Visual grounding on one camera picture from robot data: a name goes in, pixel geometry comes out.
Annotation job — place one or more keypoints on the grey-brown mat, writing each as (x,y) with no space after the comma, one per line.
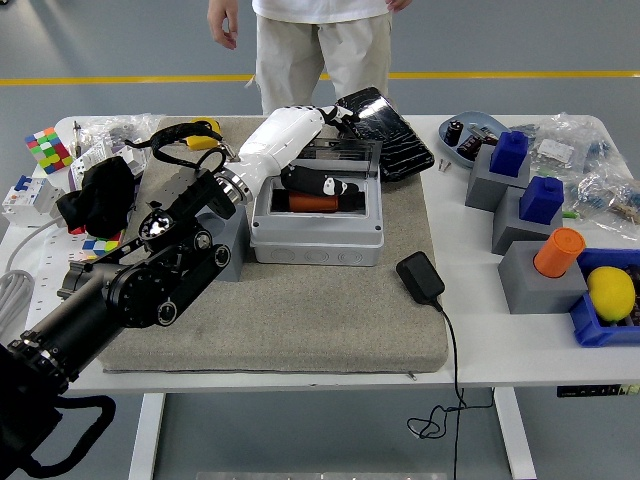
(300,320)

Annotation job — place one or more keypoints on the yellow square tape measure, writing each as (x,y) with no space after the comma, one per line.
(202,143)

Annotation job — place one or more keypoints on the white table leg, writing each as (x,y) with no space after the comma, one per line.
(147,435)
(515,435)

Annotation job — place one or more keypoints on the white blue circuit breaker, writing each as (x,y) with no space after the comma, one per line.
(27,200)

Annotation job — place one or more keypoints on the black power adapter plug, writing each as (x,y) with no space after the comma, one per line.
(420,277)

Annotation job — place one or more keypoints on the yellow lemon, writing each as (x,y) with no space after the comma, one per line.
(610,292)

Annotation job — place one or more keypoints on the black glossy plastic case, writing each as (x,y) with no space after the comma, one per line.
(395,140)

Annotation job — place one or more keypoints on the large colourful puzzle cube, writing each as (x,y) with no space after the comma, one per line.
(48,150)

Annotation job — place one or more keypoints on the blue block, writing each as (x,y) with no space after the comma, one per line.
(541,200)
(509,152)

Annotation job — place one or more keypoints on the person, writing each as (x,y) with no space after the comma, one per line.
(300,55)

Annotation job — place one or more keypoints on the small colourful puzzle cube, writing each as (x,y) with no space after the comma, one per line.
(100,246)

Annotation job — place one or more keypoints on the person's right hand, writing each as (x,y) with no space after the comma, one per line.
(220,22)

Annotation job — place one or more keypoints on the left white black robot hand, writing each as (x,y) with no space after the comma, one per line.
(280,137)

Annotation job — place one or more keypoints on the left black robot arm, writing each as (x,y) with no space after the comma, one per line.
(85,310)

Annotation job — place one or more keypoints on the clear bag of parts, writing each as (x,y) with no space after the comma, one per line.
(110,127)
(610,200)
(565,145)

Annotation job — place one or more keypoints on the grey block holder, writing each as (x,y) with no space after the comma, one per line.
(535,292)
(510,227)
(482,187)

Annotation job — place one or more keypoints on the person's hand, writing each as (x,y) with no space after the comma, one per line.
(399,4)
(220,22)

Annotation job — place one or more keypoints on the small green part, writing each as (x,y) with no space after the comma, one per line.
(570,215)

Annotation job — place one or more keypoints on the black capacitor in dish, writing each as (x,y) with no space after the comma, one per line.
(454,132)

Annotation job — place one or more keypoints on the grey electrical box with lid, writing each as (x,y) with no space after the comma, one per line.
(315,240)

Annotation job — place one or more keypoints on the thin metal tool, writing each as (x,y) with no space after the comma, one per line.
(76,137)

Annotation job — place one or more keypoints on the white packaged breaker device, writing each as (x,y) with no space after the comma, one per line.
(90,157)

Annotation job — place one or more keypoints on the dark brown capacitor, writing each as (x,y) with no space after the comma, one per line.
(469,146)

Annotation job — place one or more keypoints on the black cloth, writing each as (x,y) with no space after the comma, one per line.
(102,197)

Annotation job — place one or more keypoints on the blue plastic bin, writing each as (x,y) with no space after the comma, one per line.
(590,330)

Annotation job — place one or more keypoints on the grey block with round hole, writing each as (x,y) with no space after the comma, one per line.
(239,250)

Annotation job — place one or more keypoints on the person's left hand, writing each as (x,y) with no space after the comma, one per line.
(399,4)

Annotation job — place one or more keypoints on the blue-grey oval dish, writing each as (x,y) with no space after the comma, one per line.
(467,120)

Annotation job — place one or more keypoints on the black table control panel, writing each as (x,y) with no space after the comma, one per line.
(595,391)

